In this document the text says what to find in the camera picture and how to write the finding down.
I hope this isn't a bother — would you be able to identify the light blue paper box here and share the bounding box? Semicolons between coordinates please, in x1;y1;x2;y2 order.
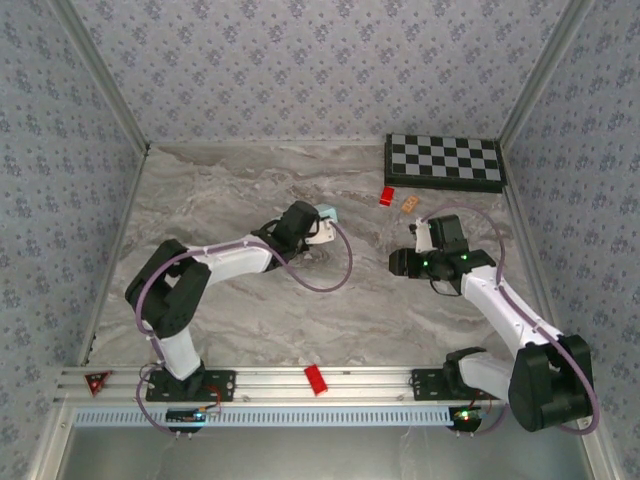
313;202;342;227

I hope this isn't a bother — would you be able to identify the black grey chessboard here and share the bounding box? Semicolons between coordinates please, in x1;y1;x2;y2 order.
383;132;505;195

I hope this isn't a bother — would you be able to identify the long red brick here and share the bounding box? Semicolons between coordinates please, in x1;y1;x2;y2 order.
303;364;330;398

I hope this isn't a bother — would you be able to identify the grey metal panel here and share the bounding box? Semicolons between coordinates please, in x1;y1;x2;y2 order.
64;424;596;480

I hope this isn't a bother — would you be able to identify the red triangle sign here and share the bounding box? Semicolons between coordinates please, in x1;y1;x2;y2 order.
83;370;112;397

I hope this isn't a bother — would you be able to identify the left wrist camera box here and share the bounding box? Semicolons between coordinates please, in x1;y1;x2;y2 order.
278;200;337;247

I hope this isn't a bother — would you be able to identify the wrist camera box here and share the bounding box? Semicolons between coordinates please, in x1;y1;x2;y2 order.
410;214;469;254
278;200;337;247

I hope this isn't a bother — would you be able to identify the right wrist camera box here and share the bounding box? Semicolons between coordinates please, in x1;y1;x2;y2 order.
410;214;469;254

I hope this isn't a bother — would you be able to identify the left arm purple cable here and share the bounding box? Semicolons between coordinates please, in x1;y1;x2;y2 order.
135;222;354;439

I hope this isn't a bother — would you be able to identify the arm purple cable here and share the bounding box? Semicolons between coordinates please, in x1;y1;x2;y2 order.
135;222;354;439
417;204;600;436

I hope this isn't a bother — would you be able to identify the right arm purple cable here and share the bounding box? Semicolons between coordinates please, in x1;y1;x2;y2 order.
417;204;600;436

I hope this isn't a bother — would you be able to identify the aluminium side rail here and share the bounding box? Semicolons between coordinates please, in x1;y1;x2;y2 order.
77;144;151;369
502;144;572;365

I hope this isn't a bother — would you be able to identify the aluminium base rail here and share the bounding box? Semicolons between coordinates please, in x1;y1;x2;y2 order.
52;364;599;405

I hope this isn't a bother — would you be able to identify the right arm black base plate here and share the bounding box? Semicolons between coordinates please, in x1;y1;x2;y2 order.
409;368;501;403

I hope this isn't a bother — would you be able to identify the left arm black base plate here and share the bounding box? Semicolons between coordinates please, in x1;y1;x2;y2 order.
145;368;237;403

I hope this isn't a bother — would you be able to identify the slotted pale cable duct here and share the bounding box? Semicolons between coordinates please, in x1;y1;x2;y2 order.
72;405;469;428

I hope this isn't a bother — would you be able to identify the thin red wire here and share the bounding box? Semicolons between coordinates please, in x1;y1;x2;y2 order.
202;383;224;416

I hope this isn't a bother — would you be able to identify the aluminium corner post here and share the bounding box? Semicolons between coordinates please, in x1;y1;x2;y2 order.
52;0;152;154
498;0;600;147

